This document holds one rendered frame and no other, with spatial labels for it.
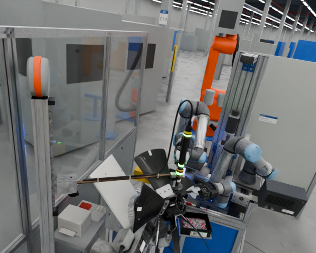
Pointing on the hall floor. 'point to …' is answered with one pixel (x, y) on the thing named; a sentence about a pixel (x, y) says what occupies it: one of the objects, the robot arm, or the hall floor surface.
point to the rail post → (237, 242)
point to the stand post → (110, 235)
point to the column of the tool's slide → (43, 171)
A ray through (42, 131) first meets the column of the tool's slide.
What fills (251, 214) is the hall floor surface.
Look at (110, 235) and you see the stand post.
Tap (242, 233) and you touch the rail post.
